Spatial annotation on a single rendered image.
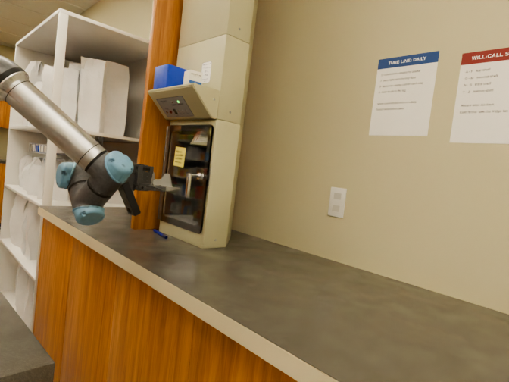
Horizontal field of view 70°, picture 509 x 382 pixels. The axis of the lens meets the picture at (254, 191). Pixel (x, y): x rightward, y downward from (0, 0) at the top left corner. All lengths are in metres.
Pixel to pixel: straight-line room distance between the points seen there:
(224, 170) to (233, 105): 0.24
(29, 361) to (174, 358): 0.48
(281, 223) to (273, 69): 0.72
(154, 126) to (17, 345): 1.11
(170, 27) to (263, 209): 0.89
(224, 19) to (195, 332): 1.04
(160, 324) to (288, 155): 0.91
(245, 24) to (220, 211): 0.69
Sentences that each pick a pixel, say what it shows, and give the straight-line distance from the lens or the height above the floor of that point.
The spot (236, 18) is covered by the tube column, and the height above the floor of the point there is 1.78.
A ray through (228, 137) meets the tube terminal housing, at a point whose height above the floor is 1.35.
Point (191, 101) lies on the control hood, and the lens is 1.34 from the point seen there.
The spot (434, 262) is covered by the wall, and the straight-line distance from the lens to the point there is 1.30.
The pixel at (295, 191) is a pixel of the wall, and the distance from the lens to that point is 1.58.
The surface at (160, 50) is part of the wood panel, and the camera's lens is 1.66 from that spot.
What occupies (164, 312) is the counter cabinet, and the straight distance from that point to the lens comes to 1.05.
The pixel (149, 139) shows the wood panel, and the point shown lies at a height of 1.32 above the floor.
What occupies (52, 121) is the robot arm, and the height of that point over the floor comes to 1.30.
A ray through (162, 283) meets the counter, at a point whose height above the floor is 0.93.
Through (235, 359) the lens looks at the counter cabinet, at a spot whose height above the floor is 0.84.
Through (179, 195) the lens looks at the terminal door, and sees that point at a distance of 1.45.
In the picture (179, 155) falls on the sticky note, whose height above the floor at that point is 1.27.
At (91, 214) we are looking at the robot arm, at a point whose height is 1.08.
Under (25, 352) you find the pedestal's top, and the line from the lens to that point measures 0.67.
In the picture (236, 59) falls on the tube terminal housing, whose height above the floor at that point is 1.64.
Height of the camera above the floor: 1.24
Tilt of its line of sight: 3 degrees down
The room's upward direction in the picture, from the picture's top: 7 degrees clockwise
